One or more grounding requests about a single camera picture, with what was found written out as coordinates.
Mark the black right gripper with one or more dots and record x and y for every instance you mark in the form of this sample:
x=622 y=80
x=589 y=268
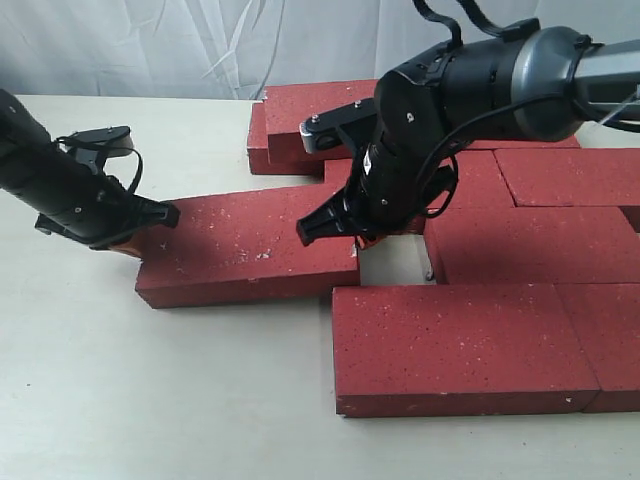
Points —
x=383 y=194

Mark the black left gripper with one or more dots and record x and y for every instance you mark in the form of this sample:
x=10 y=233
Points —
x=80 y=202

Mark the red brick raised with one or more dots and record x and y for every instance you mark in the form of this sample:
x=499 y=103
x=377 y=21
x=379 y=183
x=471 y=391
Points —
x=243 y=246

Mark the red brick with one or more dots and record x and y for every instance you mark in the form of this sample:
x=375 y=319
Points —
x=287 y=106
x=549 y=245
x=258 y=153
x=571 y=177
x=461 y=350
x=480 y=186
x=605 y=318
x=491 y=145

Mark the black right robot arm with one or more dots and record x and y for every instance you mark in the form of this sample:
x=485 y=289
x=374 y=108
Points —
x=541 y=86

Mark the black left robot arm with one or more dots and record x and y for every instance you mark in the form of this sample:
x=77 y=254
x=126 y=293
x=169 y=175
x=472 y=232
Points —
x=20 y=129

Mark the white backdrop cloth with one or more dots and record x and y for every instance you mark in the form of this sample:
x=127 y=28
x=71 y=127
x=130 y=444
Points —
x=202 y=49

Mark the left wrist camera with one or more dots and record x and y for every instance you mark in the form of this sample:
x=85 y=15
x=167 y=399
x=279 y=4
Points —
x=92 y=148

